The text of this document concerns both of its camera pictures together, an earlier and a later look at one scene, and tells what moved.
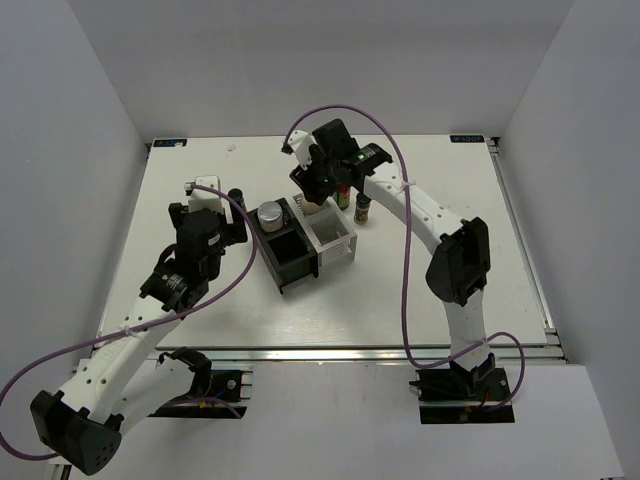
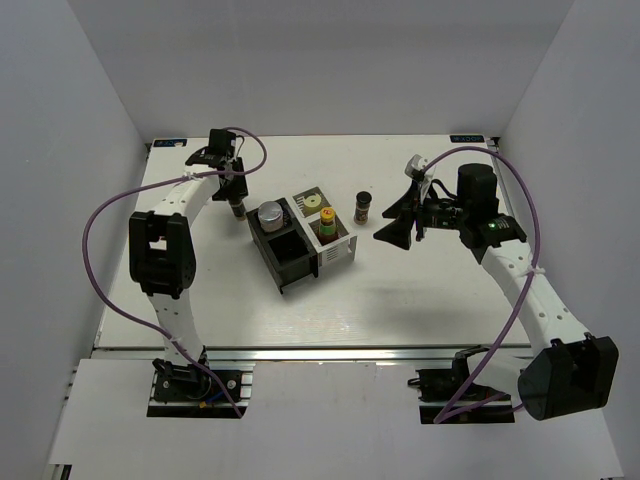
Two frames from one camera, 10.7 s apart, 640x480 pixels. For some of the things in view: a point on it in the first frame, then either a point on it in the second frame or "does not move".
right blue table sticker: (466, 139) does not move
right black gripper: (304, 180) → (405, 210)
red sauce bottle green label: (343, 197) → (327, 228)
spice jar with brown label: (362, 209) does not move
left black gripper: (233, 232) → (239, 189)
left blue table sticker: (170, 143) does not move
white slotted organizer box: (329, 230) does not move
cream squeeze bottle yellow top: (311, 208) does not move
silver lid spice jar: (270, 216) does not move
